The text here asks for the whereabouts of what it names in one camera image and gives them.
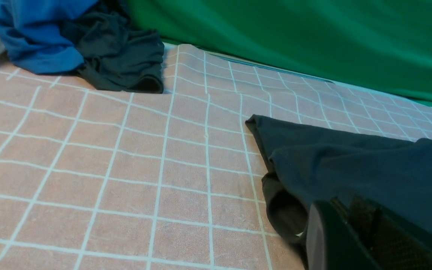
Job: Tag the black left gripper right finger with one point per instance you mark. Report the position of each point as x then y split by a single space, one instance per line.
392 242

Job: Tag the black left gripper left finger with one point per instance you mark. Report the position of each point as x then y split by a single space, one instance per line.
331 244

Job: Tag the green backdrop cloth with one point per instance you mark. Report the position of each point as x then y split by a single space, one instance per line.
384 45

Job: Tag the pink checkered table cloth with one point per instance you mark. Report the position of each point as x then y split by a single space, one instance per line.
103 180

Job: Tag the dark gray crumpled garment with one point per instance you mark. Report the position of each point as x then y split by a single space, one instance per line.
117 56

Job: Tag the blue crumpled garment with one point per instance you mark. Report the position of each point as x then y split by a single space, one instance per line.
29 30

